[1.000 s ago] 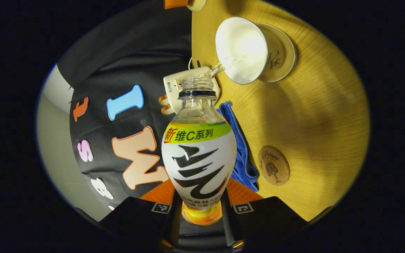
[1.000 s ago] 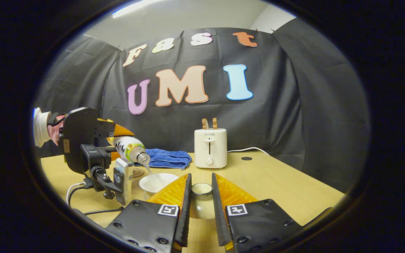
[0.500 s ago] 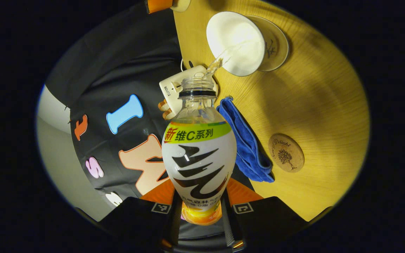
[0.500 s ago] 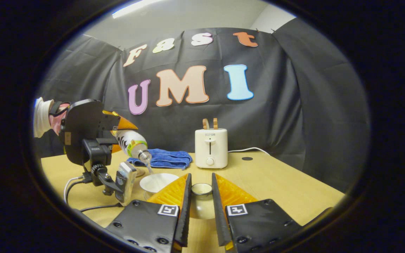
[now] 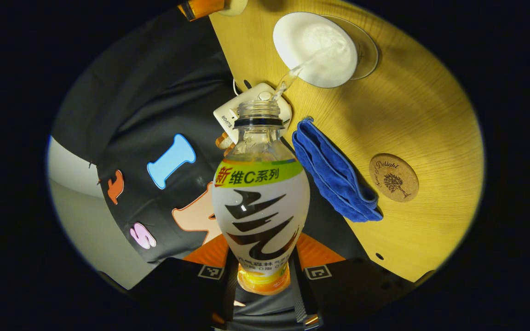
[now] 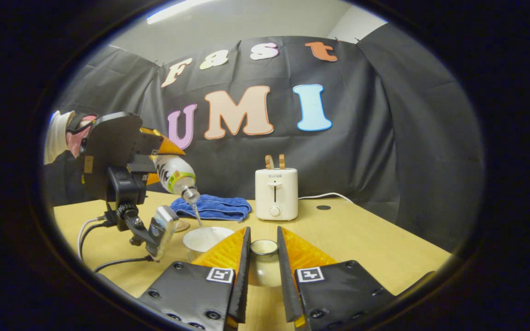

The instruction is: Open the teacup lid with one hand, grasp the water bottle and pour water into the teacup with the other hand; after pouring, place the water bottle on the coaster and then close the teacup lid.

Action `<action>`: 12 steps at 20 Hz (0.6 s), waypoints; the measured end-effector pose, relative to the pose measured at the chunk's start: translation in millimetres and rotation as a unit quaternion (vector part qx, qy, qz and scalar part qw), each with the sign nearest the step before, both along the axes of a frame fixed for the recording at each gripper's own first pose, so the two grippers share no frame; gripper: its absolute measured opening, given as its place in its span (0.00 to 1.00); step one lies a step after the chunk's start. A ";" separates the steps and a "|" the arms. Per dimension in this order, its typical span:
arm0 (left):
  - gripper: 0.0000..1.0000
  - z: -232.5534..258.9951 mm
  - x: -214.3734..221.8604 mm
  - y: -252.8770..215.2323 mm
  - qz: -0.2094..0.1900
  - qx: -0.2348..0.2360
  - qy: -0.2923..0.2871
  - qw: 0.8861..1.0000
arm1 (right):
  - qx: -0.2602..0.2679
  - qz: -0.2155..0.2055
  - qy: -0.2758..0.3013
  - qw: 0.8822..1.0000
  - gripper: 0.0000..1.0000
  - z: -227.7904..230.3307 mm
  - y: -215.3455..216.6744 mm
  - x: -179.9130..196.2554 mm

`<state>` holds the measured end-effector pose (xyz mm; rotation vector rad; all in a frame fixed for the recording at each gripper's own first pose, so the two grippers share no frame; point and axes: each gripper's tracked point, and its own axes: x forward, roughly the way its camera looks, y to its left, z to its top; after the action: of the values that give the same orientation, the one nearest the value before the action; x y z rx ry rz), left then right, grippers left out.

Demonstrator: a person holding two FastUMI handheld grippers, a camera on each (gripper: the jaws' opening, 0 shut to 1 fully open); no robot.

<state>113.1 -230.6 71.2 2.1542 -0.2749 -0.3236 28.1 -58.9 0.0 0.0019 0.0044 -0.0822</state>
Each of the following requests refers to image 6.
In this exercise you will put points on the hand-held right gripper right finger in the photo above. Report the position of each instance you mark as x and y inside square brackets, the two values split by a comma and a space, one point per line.
[285, 276]

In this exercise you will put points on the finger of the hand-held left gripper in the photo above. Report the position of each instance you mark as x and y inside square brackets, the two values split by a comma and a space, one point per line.
[166, 143]
[141, 168]

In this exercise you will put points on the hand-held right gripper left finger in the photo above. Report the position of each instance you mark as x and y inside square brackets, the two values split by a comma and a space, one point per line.
[242, 276]

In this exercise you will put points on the cream teacup lid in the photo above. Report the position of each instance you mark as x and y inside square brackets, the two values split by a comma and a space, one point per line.
[264, 269]

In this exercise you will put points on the clear water bottle yellow drink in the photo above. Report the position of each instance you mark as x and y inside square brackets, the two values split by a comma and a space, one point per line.
[177, 177]

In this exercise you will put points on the cream ceramic teacup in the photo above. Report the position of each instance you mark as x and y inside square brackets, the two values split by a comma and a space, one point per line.
[207, 236]

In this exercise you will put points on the round brown coaster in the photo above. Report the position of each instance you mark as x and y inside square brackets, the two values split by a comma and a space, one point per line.
[183, 226]

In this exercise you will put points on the blue folded towel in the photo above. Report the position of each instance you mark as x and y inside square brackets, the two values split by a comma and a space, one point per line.
[219, 208]

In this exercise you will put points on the white toaster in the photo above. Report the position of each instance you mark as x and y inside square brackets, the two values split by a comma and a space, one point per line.
[276, 195]

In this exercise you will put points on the bread slice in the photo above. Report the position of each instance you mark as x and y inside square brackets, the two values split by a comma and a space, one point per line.
[269, 162]
[282, 161]

